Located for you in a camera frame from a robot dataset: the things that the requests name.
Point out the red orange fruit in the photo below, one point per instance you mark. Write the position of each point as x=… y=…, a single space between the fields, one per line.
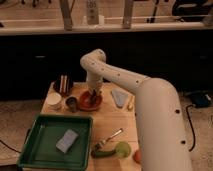
x=137 y=156

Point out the dark plate with cake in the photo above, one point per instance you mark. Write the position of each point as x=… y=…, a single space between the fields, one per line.
x=63 y=85

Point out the yellow banana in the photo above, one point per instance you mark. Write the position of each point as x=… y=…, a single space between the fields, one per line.
x=130 y=103

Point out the silver fork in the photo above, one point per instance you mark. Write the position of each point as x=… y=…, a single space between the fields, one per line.
x=101 y=143

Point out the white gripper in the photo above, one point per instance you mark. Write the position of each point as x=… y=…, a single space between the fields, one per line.
x=94 y=84

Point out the red bowl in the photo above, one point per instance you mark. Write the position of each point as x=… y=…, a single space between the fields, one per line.
x=84 y=102

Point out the white cup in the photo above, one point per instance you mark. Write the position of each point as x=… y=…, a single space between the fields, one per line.
x=54 y=100

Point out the green pear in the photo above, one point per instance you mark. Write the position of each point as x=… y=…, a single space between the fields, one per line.
x=123 y=149

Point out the green cucumber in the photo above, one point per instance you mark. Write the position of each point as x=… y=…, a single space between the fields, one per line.
x=102 y=154

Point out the blue black device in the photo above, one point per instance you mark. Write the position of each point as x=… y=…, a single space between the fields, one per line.
x=201 y=100

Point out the dark purple grapes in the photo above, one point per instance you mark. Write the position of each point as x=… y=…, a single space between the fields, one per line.
x=93 y=99

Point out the light blue cloth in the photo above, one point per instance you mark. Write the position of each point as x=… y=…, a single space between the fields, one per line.
x=119 y=97

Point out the grey blue sponge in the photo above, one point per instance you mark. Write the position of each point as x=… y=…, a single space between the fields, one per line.
x=66 y=141

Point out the green plastic tray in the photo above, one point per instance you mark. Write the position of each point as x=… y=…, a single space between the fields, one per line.
x=40 y=151

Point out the small dark metal cup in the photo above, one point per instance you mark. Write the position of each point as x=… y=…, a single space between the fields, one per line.
x=71 y=103

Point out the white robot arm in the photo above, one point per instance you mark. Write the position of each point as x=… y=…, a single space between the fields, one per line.
x=159 y=120

